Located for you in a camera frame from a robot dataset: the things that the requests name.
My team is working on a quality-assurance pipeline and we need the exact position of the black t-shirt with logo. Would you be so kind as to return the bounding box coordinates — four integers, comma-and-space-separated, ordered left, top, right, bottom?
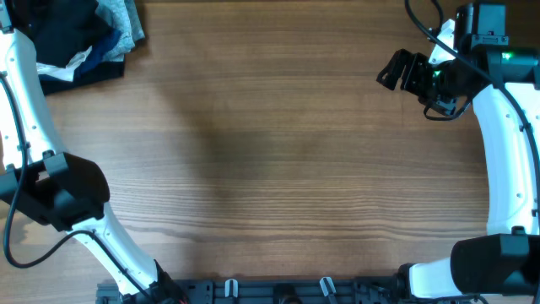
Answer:
7, 0, 112, 68

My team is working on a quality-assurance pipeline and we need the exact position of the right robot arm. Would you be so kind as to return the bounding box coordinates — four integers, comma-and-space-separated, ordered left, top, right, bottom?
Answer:
377, 45, 539, 302

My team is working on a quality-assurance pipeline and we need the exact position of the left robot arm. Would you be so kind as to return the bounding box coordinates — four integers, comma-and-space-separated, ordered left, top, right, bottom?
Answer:
1, 1, 188, 303

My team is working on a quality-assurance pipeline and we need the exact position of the black folded garment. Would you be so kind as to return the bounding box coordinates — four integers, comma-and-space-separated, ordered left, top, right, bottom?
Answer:
40, 62, 125, 95

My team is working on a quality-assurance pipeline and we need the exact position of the navy blue garment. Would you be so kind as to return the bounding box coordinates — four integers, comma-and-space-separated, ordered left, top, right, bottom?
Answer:
37, 28, 124, 82

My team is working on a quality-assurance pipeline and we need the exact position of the white garment on pile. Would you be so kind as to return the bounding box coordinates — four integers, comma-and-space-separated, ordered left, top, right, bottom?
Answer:
36, 46, 93, 82

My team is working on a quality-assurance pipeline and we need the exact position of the right black cable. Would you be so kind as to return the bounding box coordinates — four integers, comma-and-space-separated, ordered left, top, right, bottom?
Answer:
403, 0, 540, 303

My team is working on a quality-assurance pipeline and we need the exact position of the right grey rail clamp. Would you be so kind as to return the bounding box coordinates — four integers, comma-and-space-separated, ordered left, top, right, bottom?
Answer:
319, 276, 338, 304

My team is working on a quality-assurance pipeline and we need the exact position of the grey rail clamp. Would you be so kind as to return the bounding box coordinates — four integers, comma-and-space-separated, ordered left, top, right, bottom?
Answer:
224, 279, 239, 299
319, 276, 338, 304

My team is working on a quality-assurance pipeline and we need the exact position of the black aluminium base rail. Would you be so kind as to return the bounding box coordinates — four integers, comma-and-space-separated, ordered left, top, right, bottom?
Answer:
95, 276, 473, 304

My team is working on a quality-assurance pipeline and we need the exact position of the left grey rail clamp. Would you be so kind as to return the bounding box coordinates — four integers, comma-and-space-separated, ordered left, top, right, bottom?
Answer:
224, 279, 239, 299

